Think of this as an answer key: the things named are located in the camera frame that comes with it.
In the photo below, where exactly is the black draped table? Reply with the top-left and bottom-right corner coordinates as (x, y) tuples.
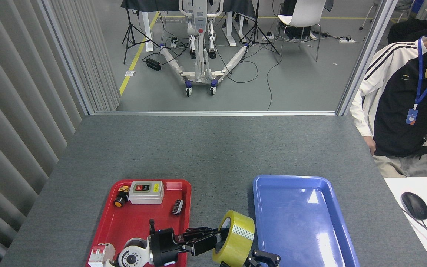
(120, 0), (257, 52)

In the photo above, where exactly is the mouse cable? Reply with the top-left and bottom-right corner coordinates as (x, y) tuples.
(402, 208), (427, 257)

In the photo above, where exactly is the long black floor cable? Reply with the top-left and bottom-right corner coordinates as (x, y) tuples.
(213, 52), (283, 111)

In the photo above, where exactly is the yellow tape roll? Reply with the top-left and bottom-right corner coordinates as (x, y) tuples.
(212, 210), (255, 267)

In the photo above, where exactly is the grey switch box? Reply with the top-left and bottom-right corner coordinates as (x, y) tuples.
(129, 181), (165, 205)

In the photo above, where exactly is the blue plastic tray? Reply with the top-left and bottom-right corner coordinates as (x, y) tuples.
(252, 175), (361, 267)

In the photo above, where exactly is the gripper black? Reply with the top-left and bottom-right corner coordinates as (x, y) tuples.
(149, 227), (282, 267)

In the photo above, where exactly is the red plastic tray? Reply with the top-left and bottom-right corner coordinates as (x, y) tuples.
(86, 179), (192, 267)

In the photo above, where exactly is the white stand on wheels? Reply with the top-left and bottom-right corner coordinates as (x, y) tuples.
(159, 0), (249, 98)

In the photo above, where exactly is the grey vertical blind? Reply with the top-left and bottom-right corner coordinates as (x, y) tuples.
(0, 0), (122, 267)

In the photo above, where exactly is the person in dark trousers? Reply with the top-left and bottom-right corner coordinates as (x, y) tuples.
(387, 0), (427, 45)

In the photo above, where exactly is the black computer mouse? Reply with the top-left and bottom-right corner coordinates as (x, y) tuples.
(401, 192), (427, 220)

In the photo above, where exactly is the white desk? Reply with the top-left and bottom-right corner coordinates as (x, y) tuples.
(384, 177), (427, 267)

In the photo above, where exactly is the silver horizontal rail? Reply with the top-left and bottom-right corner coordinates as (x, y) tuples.
(94, 110), (337, 116)

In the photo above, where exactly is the black power brick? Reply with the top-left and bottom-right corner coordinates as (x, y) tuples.
(145, 58), (162, 72)

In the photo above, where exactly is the blue lanyard with badge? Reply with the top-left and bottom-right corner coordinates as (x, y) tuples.
(405, 36), (427, 126)

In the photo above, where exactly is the white red circuit breaker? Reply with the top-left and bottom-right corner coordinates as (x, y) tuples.
(88, 243), (116, 267)

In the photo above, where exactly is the silver post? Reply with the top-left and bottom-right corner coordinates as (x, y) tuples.
(335, 0), (399, 116)
(37, 0), (96, 115)

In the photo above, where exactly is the black tripod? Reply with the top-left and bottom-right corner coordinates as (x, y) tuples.
(122, 7), (161, 65)
(239, 0), (280, 62)

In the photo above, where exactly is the white chair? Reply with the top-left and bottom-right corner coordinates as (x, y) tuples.
(277, 0), (327, 63)

